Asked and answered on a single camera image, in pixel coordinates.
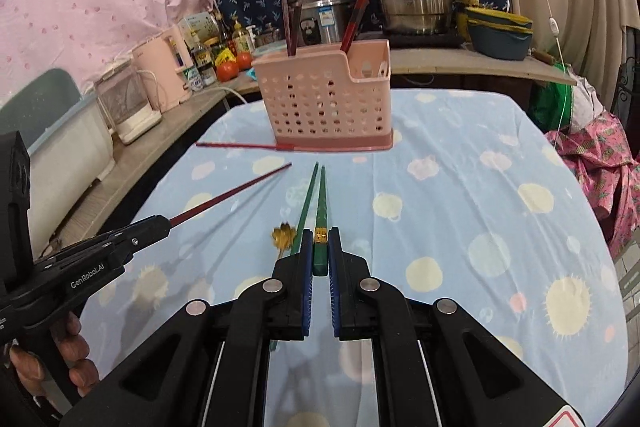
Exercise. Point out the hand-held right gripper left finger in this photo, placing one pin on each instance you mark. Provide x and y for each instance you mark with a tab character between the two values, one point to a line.
306	287

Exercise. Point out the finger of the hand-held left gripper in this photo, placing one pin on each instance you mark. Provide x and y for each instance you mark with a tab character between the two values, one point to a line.
142	241
150	223

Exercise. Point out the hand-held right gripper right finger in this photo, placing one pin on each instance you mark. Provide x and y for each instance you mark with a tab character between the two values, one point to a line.
334	287

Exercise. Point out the gold flower spoon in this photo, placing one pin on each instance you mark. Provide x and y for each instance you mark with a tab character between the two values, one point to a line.
282	234

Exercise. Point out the green chopstick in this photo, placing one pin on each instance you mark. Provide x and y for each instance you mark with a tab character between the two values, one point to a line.
306	207
321	207

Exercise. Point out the pink perforated utensil basket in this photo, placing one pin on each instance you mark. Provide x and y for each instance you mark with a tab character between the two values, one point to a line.
320	107

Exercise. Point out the red black chopstick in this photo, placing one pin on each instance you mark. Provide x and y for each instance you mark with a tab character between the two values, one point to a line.
358	24
352	23

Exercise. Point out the person's left hand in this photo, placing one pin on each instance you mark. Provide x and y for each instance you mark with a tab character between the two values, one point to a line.
75	349

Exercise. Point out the white storage box teal lid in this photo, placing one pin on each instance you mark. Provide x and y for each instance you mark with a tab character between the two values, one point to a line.
65	142

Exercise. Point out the white glass kettle appliance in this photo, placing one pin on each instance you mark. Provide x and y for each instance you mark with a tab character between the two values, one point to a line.
130	107

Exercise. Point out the pink electric kettle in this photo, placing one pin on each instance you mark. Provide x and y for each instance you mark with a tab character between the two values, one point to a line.
160	72

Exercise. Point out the blue dotted tablecloth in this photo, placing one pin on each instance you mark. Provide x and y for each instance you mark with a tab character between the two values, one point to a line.
450	187

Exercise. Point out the white label bottle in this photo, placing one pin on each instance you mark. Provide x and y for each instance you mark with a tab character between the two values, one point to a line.
198	67

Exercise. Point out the red tomato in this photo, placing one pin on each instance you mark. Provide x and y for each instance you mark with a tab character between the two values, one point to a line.
243	60
227	68

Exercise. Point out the white green carton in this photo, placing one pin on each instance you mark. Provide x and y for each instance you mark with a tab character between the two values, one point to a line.
197	25

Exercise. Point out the yellow oil bottle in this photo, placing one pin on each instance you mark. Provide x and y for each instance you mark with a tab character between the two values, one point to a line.
242	41

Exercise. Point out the dark sauce bottle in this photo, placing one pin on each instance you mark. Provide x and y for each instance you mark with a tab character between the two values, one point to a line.
221	24

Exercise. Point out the small lidded steel pot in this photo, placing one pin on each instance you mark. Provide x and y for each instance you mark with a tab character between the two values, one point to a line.
267	35

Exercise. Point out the black induction cooker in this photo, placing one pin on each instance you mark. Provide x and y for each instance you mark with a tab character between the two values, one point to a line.
430	39

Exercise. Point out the steel rice cooker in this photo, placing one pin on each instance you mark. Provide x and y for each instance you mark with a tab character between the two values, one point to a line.
325	7

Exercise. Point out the green bag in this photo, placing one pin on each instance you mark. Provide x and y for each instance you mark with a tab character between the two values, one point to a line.
545	102

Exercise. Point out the blue bowl yellow rim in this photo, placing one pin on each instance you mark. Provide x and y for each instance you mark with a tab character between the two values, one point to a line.
500	43
497	19

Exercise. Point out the pink pineapple print cloth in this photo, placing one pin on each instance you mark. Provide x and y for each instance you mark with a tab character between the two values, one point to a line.
610	157

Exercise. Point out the dark red metal chair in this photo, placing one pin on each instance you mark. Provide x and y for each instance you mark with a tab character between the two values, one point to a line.
629	82

